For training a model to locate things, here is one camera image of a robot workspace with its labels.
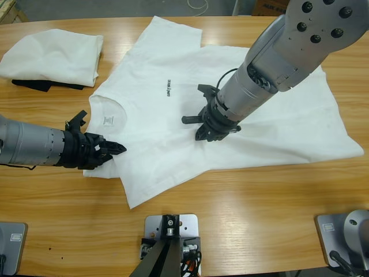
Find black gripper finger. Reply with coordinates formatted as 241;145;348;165
100;140;128;156
181;115;205;124
195;126;214;142

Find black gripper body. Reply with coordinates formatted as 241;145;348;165
59;129;113;171
201;97;242;143

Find white printed t-shirt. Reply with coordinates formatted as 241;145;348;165
82;16;364;210

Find black garment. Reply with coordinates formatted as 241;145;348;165
11;78;86;93

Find white garment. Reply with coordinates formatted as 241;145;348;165
0;28;104;87

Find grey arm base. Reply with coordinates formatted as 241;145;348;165
0;221;29;276
313;209;369;268

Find black clamp block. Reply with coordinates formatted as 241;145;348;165
140;236;158;259
179;235;202;262

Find brown cardboard box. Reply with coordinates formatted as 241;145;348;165
253;0;289;17

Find wooden crate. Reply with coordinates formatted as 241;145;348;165
0;0;27;25

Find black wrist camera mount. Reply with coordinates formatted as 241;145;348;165
197;83;220;102
65;109;89;133

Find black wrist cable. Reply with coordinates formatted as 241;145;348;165
0;163;38;171
216;68;239;91

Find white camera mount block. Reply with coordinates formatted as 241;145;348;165
144;214;200;277

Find white cable loop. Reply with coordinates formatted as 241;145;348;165
186;0;209;14

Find dark camera post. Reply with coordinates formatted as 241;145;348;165
128;213;185;277

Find orange and black cables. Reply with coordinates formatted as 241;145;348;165
180;250;204;277

